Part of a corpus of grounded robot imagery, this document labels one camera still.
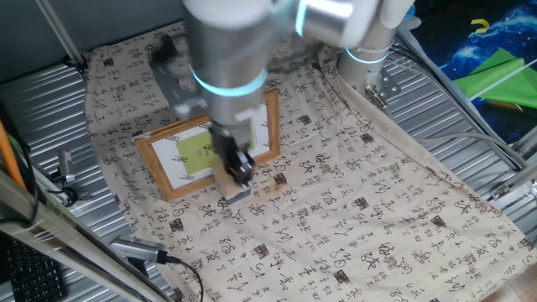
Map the calligraphy print cloth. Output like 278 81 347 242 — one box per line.
81 0 537 302

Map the green paper sheet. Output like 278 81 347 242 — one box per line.
451 47 537 110

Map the black camera cable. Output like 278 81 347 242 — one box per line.
165 255 206 302

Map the black keyboard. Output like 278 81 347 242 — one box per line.
0 237 66 302

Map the grey base cable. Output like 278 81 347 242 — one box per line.
389 44 529 171

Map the wooden picture frame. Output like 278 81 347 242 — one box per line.
133 86 281 203

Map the grey tripod pole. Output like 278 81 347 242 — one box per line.
34 0 87 72

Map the silver ribbed camera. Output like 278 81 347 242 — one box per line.
109 235 169 265

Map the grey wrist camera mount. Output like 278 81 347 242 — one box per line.
149 33 206 121

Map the light wooden block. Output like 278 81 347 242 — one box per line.
213 161 252 199

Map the blue starry poster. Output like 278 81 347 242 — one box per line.
413 0 537 146

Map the orange pole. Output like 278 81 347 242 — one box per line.
0 119 27 192

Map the black looped cable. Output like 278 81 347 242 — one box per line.
45 175 91 207

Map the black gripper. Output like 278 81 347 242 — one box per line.
208 123 256 189

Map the metal base bracket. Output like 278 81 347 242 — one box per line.
364 69 402 111

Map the small grey camera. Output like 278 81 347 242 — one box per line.
57 149 77 184

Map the thick black cable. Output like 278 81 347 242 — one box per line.
0 100 41 223

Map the yellow curved piece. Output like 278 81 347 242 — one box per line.
469 18 491 34

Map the aluminium frame bar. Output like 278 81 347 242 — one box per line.
0 169 169 302
488 125 537 202

